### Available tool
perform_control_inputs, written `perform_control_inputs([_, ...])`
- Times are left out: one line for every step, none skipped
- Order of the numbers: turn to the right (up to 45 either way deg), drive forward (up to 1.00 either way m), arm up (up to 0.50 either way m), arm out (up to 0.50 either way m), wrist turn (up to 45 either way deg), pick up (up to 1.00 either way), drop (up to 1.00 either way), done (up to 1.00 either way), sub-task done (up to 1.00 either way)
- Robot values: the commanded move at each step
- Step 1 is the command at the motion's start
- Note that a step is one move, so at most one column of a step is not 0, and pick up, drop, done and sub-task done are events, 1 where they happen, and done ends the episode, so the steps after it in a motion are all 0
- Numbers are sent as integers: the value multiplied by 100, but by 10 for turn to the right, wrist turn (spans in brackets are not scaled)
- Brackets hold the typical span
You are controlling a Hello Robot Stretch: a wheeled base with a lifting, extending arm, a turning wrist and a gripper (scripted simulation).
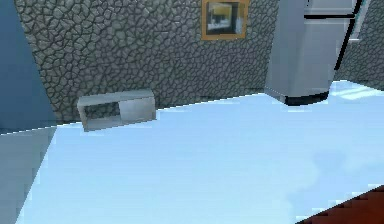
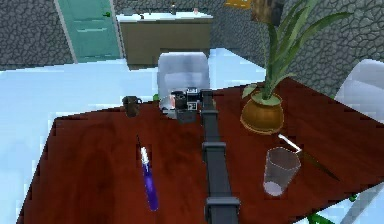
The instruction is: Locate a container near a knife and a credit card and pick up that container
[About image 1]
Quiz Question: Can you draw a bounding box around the grey low open cabinet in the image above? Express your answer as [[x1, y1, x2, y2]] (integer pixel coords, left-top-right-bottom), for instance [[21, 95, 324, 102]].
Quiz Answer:
[[76, 88, 157, 133]]

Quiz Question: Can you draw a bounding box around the red brown wooden furniture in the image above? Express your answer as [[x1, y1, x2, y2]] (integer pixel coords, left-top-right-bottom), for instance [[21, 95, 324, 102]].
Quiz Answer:
[[295, 185, 384, 224]]

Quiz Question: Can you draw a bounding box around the yellow framed wall picture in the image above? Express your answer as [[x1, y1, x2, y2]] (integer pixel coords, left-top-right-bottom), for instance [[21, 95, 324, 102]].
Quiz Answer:
[[201, 0, 250, 42]]

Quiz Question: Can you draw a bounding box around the grey fridge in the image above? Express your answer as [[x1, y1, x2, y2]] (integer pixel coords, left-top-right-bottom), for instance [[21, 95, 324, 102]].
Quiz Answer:
[[264, 0, 372, 107]]

